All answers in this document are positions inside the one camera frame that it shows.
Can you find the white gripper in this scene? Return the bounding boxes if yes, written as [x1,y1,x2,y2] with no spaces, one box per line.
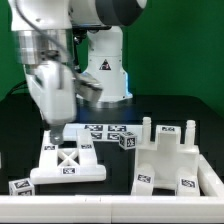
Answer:
[26,61,76,145]

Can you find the white chair backrest part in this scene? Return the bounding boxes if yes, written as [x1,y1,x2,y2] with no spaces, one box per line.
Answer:
[30,129,106,185]

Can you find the white chair seat part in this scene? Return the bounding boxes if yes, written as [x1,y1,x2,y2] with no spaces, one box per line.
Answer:
[134,117,199,189]

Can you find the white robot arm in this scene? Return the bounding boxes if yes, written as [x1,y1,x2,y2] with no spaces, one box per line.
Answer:
[8,0,147,145]

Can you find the white base tag plate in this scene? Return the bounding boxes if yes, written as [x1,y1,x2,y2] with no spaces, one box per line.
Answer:
[63,123,142,142]

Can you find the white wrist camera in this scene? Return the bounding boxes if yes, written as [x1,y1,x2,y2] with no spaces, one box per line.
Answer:
[74,72,103,103]

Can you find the black cables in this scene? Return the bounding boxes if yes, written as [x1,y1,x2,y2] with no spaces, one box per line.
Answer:
[4,79,31,98]

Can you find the white L-shaped border wall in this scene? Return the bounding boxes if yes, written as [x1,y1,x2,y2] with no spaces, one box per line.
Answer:
[0,158,224,224]

